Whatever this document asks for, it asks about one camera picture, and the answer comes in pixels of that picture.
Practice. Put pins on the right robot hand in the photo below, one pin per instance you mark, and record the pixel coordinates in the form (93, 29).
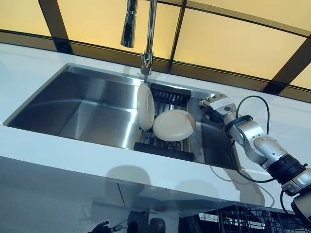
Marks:
(221, 106)

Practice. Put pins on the stainless steel sink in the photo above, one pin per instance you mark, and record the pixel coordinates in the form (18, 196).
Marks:
(73, 106)

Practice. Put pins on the dark right robot leg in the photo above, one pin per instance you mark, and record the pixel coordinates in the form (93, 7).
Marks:
(157, 225)

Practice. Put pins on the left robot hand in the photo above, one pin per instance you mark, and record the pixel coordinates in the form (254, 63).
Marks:
(100, 228)

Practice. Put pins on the chrome gooseneck faucet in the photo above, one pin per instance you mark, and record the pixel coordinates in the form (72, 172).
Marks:
(150, 29)

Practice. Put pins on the cream round plate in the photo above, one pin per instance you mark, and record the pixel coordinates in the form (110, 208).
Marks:
(170, 126)
(144, 109)

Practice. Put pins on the black roll-up drying rack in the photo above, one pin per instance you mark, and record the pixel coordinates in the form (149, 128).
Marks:
(170, 94)

